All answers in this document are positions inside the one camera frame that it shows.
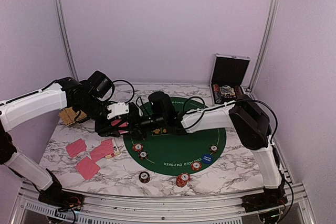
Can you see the round green poker mat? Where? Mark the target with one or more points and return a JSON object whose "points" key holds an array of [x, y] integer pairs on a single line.
{"points": [[173, 154]]}

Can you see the left aluminium frame post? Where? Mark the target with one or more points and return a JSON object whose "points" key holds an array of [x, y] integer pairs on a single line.
{"points": [[65, 39]]}

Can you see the front aluminium rail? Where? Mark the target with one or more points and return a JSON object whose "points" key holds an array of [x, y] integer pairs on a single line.
{"points": [[221, 208]]}

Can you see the aluminium frame post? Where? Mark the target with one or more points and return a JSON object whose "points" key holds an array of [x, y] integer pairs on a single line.
{"points": [[271, 17], [65, 39]]}

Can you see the red playing card deck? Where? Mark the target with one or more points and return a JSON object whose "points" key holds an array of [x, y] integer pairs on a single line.
{"points": [[103, 150]]}

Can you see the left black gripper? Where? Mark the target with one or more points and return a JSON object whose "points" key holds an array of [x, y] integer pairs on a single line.
{"points": [[105, 129]]}

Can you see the red card pile front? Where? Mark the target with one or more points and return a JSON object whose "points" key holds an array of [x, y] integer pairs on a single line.
{"points": [[87, 168]]}

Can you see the blue small blind button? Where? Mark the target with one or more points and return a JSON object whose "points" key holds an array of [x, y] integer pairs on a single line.
{"points": [[207, 159]]}

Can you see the red card pile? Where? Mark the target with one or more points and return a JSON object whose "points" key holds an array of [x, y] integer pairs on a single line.
{"points": [[76, 147], [87, 168]]}

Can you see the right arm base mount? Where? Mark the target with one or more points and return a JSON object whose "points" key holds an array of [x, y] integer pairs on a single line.
{"points": [[257, 202]]}

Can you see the red poker chip stack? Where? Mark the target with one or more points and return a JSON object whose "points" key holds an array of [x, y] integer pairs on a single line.
{"points": [[182, 179]]}

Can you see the red playing card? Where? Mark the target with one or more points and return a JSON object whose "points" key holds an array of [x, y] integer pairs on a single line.
{"points": [[122, 127]]}

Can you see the black poker chip stack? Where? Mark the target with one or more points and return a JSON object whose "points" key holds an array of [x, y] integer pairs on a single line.
{"points": [[144, 177]]}

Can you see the aluminium poker chip case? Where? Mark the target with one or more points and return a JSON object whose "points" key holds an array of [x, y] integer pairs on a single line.
{"points": [[227, 76]]}

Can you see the playing card box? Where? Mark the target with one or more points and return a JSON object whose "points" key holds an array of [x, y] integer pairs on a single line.
{"points": [[115, 151]]}

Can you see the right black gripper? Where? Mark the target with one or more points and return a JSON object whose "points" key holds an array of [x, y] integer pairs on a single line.
{"points": [[135, 126]]}

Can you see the right aluminium frame post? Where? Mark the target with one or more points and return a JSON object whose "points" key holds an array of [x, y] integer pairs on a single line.
{"points": [[271, 17]]}

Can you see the woven bamboo tray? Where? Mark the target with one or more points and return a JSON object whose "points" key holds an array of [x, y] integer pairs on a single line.
{"points": [[70, 117]]}

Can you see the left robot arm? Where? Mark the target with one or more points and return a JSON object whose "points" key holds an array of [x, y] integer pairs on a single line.
{"points": [[85, 95]]}

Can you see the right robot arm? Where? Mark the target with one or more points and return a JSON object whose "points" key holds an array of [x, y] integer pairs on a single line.
{"points": [[250, 122]]}

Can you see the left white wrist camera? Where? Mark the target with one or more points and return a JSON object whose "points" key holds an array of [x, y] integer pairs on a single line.
{"points": [[117, 109]]}

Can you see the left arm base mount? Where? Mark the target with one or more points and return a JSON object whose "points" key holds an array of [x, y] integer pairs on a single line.
{"points": [[63, 199]]}

